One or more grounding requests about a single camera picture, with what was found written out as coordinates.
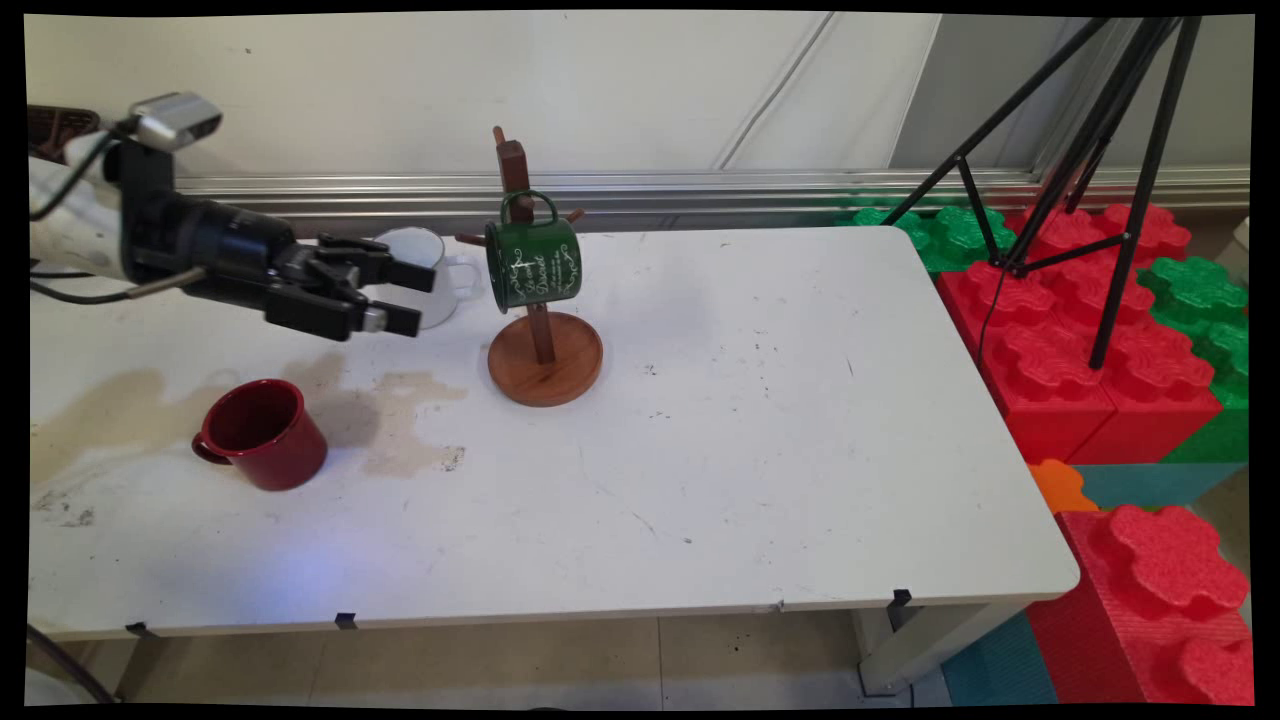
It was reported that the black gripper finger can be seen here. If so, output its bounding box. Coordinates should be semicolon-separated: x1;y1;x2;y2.
265;276;423;343
318;234;437;293

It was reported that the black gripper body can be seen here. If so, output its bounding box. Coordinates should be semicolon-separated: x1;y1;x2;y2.
123;188;323;313

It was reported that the red enamel mug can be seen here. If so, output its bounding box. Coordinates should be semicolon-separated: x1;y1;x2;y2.
191;378;329;493

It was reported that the green enamel mug with lettering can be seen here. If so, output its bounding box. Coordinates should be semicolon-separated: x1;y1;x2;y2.
485;190;584;314

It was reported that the white enamel mug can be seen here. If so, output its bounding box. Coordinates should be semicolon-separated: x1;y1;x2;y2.
372;226;483;331

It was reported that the brown wooden mug tree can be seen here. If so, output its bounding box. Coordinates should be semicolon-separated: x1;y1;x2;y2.
455;125;605;408

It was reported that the dark brown basket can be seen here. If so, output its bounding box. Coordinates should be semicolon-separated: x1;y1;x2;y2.
28;105;103;166

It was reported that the green foam block with studs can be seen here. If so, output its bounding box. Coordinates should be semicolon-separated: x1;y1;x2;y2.
838;203;1018;274
1138;256;1251;464

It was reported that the white table leg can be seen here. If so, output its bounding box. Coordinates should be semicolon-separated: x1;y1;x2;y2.
858;600;1031;698

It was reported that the red foam block with studs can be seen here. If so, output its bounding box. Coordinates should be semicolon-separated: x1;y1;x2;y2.
1010;203;1223;466
937;262;1118;466
1028;505;1254;706

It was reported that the orange foam piece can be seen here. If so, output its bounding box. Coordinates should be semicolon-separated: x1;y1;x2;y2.
1028;459;1099;516

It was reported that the teal foam mat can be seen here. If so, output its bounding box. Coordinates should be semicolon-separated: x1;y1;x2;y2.
1073;462;1247;512
940;612;1059;706

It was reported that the black tripod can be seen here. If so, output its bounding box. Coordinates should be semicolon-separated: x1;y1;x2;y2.
880;15;1206;371

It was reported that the black cable with grey sleeve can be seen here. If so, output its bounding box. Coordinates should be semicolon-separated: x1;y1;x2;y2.
28;265;207;305

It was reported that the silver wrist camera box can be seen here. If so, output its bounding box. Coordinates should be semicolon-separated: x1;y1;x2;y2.
130;92;223;153

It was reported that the black camera cable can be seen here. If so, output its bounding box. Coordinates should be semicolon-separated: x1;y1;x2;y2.
28;118;141;223

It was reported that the aluminium wall rail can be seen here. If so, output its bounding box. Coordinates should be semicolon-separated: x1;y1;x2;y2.
175;165;1251;216

